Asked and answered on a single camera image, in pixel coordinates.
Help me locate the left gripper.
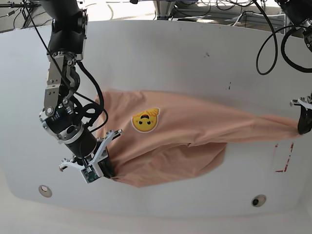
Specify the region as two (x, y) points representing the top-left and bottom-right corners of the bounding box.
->
(290, 94), (312, 135)

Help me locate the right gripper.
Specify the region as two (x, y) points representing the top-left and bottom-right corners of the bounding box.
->
(58, 128), (122, 178)

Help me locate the peach pink T-shirt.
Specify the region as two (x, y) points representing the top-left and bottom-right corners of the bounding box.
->
(96, 90), (299, 188)

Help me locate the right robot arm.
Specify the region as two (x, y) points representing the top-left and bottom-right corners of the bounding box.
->
(39, 0), (122, 183)

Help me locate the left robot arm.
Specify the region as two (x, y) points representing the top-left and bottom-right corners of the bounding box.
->
(277, 0), (312, 135)

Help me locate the red tape rectangle marking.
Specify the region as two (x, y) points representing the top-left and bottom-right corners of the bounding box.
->
(273, 142), (294, 174)

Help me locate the left round table grommet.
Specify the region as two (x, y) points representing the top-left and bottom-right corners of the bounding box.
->
(38, 185), (52, 198)

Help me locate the round table grommet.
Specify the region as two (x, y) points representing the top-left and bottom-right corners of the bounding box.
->
(251, 195), (267, 207)
(38, 185), (52, 198)

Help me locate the right round table grommet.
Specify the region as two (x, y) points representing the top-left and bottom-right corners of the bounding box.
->
(251, 195), (267, 207)

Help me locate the black tripod stand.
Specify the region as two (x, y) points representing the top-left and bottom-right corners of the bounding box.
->
(0, 0), (43, 29)

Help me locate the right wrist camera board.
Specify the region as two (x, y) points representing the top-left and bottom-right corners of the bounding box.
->
(81, 166), (99, 183)

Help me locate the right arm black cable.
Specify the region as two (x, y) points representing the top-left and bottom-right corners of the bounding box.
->
(75, 60), (109, 132)

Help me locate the white cable on floor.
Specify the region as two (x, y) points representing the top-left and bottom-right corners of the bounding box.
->
(233, 9), (286, 27)

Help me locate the grey metal centre post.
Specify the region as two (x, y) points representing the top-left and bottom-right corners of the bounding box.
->
(153, 0), (176, 20)

